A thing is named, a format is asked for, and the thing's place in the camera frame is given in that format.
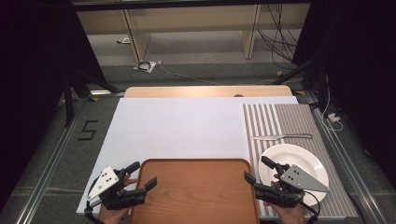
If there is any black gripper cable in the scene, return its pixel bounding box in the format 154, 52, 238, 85
83, 176, 106, 224
298, 189, 322, 224

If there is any person's right hand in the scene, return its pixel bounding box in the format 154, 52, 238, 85
262, 173, 308, 224

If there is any black metal stand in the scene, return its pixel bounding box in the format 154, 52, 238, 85
61, 68, 126, 128
273, 55, 332, 110

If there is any grey striped placemat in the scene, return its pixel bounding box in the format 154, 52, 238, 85
242, 103, 360, 219

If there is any white round plate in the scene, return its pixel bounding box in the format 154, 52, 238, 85
258, 143, 331, 207

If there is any black curtain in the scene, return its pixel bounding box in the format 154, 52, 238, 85
292, 0, 396, 181
0, 0, 108, 216

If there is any white board sheet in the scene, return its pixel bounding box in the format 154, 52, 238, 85
76, 95, 300, 217

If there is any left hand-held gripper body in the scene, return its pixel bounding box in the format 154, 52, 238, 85
87, 165, 148, 212

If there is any aluminium floor rail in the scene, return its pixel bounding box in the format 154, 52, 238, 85
13, 101, 87, 224
306, 91, 390, 224

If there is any person's left hand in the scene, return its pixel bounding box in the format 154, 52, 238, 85
97, 174, 138, 224

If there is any light wooden shelf unit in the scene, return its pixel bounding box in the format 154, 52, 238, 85
72, 2, 312, 63

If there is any white floor cable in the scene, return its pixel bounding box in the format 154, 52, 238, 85
136, 34, 222, 87

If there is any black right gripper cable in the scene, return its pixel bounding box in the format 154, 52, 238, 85
298, 189, 322, 224

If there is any light wooden table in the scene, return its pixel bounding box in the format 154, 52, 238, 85
123, 85, 294, 99

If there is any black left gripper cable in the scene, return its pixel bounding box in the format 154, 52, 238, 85
83, 176, 106, 224

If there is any clear plastic bag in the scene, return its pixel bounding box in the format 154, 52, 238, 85
133, 60, 157, 75

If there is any brown wooden tray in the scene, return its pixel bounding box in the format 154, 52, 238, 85
129, 158, 261, 224

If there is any silver table knife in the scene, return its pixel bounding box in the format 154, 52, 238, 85
250, 133, 314, 142

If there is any bundle of black cables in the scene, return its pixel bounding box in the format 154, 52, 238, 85
257, 3, 301, 63

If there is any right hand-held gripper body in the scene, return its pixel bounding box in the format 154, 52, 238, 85
253, 162, 331, 209

